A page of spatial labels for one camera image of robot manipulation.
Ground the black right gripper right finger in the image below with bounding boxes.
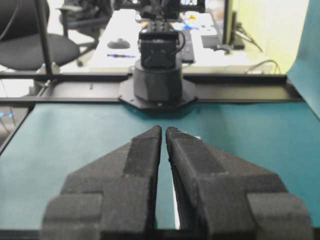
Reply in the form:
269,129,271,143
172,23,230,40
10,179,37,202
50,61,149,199
166,127,313,240

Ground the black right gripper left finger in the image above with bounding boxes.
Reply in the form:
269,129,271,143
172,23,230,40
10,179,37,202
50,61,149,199
41,125,162,240

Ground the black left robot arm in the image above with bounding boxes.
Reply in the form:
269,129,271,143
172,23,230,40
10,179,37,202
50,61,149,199
133,0,186,102

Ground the blue pen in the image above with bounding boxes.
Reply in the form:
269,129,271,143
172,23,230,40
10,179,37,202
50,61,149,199
107,53,136,58

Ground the black keyboard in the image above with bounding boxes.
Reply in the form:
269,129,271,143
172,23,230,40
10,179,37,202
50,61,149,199
179,29,195,64

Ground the white desk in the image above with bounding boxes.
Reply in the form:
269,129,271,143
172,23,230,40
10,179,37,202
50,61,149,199
89,9,253,74

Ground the teal backdrop sheet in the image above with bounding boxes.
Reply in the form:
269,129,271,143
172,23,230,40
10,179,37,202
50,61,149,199
285,0,320,118

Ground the black computer mouse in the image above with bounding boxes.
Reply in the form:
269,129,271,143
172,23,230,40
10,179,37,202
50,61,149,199
107,38,131,49

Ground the black office chair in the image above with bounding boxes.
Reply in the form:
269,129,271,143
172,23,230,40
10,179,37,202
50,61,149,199
0,0,80,71
58,0,114,56

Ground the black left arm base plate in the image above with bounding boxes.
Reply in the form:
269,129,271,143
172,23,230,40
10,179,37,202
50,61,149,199
117,79,199,111

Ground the black aluminium frame rail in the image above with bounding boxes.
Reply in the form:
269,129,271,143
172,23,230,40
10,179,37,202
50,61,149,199
0,71,304,106

